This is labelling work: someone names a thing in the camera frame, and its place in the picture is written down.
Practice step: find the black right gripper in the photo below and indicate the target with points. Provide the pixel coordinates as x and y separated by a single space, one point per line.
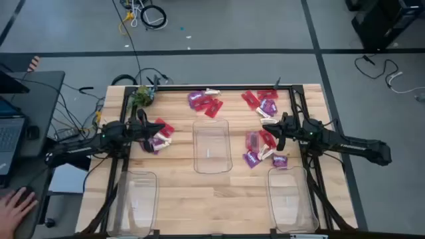
290 129

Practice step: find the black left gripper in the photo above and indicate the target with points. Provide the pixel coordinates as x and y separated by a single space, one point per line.
137 129

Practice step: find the red candy packet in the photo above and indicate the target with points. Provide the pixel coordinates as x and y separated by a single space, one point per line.
167 130
214 109
253 141
250 99
204 103
268 139
267 94

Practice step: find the clear plastic bin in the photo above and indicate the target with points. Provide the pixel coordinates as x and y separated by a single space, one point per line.
133 202
292 199
212 146

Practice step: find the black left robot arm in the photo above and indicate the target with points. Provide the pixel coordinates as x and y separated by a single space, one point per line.
83 147

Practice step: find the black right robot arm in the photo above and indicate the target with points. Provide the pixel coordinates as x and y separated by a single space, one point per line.
348 144

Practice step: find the small green potted plant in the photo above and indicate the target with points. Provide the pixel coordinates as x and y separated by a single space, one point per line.
142 97

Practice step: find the black power adapter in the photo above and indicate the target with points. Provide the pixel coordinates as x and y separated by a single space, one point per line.
66 134

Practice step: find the pale grey panel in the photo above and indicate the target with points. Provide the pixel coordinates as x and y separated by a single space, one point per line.
66 179

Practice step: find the dark grey desk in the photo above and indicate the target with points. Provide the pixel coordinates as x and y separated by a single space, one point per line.
46 109

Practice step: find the white flat strip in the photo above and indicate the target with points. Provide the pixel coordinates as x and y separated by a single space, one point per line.
308 236

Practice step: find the small black desk device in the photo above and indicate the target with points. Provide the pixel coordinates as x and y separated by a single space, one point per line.
33 132

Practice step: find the orange black striped object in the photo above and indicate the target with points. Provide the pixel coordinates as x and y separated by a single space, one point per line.
33 63

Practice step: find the black caster wheel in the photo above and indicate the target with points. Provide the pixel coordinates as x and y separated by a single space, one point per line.
50 222

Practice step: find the grey laptop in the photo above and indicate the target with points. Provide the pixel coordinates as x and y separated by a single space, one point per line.
10 136

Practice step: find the black tilted screen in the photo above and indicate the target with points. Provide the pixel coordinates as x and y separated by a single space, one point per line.
11 85

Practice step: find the black equipment cabinet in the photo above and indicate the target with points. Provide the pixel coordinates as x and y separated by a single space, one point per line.
382 23

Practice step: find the person's hand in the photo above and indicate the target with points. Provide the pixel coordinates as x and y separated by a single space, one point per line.
11 215

